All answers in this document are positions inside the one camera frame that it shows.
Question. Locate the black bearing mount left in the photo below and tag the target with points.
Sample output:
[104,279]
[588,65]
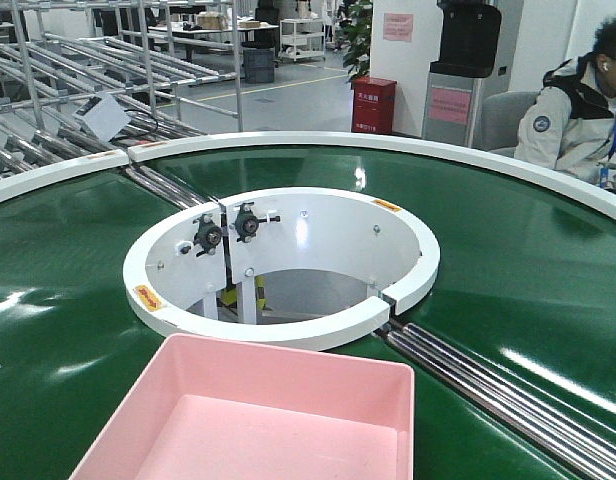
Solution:
[208,236]

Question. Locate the green potted plant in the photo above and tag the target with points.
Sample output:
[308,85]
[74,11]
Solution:
[357,34]

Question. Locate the white outer conveyor rim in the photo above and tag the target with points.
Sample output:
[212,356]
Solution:
[579,191]

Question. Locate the metal roller rack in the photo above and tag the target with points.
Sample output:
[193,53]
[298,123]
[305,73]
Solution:
[55,55]

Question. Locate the white control box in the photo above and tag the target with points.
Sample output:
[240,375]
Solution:
[102,116]

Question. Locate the pink plastic bin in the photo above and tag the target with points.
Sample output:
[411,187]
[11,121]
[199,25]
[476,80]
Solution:
[212,409]

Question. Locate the grey sign stand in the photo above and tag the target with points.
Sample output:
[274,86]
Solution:
[452,108]

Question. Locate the red fire extinguisher box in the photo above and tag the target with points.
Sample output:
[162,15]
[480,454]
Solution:
[373,105]

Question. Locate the black bearing mount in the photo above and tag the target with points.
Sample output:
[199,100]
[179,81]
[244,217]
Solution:
[208,236]
[247,223]

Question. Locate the white shelf cart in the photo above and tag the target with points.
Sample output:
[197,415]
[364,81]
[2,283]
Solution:
[301,39]

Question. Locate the steel conveyor rollers left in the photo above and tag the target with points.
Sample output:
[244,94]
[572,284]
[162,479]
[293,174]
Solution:
[163,187]

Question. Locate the steel conveyor rollers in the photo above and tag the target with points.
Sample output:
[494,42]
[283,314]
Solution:
[163,187]
[562,438]

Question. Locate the grey chair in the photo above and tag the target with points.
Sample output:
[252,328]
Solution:
[499,122]

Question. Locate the black wall-mounted box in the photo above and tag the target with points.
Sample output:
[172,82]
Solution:
[469,39]

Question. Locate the dark grey crate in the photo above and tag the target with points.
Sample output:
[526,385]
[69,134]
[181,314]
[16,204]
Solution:
[258,65]

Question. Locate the seated person white jacket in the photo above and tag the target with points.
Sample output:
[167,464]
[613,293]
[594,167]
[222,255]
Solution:
[571,127]

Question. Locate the black bearing mount right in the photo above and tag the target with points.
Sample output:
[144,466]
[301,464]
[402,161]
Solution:
[247,223]

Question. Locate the steel conveyor rollers right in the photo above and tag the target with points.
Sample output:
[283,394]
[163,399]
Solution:
[562,438]

